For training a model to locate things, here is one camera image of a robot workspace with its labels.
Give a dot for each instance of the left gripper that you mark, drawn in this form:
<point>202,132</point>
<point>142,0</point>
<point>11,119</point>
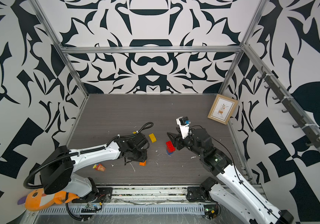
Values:
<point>144,156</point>

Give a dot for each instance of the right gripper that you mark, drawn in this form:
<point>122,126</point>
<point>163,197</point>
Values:
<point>178,139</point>

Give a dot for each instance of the red lego brick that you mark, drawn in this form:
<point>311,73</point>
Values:
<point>170,146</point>

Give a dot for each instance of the orange long lego brick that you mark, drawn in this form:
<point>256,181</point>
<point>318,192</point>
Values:
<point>143,163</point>

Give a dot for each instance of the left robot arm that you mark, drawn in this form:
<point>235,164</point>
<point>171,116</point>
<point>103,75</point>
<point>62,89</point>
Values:
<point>58,172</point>

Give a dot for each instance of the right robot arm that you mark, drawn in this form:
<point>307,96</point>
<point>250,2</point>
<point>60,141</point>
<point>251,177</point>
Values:
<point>228,187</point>

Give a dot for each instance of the yellow curved lego brick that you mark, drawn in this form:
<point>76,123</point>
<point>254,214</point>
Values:
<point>152,138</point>

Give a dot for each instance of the small ice cream toy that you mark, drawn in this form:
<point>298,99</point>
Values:
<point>99,167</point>

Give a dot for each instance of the orange plush shark toy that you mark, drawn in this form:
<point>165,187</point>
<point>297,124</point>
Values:
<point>37,200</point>

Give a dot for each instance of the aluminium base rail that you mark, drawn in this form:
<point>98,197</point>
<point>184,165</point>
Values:
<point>142,194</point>

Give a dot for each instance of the wooden picture frame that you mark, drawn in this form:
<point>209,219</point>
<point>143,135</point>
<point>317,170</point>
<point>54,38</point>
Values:
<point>222,109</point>

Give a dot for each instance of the white cable duct strip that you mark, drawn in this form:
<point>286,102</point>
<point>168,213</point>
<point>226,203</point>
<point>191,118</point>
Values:
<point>113,209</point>

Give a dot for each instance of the wall hook rack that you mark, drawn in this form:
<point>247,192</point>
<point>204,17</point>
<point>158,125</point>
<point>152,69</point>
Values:
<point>293,108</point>

